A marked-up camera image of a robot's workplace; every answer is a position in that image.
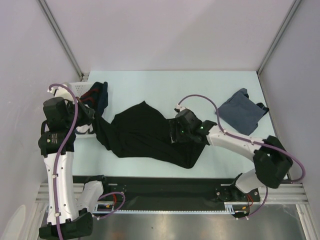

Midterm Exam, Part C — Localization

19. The black tank top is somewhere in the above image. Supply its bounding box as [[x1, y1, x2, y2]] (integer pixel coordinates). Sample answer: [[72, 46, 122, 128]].
[[92, 101, 205, 169]]

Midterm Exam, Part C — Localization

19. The blue printed tank top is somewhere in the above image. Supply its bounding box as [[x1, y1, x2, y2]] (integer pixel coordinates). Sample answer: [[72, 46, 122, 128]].
[[217, 88, 270, 136]]

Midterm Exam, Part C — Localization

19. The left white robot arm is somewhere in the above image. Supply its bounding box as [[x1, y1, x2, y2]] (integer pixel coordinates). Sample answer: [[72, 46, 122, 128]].
[[38, 97, 111, 240]]

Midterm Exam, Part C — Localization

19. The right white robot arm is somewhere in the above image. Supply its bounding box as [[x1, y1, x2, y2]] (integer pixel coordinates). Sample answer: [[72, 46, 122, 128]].
[[169, 108, 293, 201]]

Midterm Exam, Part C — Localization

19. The white plastic laundry basket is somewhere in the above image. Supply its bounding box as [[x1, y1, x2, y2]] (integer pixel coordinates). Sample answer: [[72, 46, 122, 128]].
[[66, 82, 96, 138]]

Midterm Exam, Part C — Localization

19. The dark navy red garment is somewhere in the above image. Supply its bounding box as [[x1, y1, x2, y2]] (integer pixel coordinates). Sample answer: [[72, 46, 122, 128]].
[[80, 81, 109, 116]]

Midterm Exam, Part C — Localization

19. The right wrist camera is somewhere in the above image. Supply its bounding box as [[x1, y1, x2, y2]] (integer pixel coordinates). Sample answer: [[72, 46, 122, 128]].
[[174, 104, 186, 113]]

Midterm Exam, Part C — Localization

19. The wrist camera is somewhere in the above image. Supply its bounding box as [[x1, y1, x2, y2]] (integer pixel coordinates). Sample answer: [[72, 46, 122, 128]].
[[47, 84, 74, 102], [174, 104, 186, 113]]

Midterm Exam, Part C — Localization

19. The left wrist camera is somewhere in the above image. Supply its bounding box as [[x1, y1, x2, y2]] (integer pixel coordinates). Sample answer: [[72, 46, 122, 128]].
[[47, 84, 74, 102]]

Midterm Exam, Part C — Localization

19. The slotted cable duct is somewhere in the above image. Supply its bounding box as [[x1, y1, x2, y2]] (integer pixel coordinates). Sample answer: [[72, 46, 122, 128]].
[[93, 203, 249, 216]]

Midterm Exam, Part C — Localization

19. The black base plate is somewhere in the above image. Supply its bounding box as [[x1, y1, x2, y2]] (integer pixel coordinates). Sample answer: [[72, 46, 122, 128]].
[[72, 175, 261, 212]]

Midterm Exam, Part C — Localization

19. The left aluminium frame post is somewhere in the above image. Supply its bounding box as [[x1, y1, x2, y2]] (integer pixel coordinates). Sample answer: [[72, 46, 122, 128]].
[[36, 0, 84, 81]]

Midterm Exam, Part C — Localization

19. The aluminium frame post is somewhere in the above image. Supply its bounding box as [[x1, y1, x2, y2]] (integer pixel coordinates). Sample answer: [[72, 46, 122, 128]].
[[256, 0, 303, 77], [36, 0, 84, 81]]

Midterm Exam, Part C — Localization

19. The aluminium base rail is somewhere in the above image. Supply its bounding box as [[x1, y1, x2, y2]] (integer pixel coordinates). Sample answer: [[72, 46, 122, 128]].
[[35, 183, 309, 205]]

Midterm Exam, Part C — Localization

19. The right aluminium frame post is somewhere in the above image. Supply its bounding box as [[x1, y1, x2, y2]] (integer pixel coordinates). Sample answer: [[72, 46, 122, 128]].
[[256, 0, 303, 77]]

